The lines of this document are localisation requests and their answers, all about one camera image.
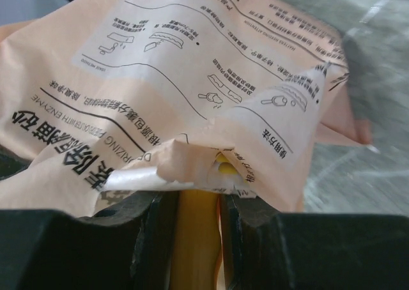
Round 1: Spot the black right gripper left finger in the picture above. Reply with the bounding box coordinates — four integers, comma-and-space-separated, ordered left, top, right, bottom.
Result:
1, 192, 178, 289

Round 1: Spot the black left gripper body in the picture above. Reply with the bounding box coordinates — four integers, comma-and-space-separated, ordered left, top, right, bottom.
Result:
0, 146, 31, 181

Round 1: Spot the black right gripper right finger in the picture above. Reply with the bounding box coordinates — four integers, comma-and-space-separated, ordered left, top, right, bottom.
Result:
220, 195, 408, 289

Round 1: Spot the yellow litter scoop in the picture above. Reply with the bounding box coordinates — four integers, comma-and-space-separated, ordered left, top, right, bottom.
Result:
169, 155, 247, 290

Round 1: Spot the pink cat litter bag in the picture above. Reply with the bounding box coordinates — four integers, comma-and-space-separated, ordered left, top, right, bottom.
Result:
1, 0, 371, 217

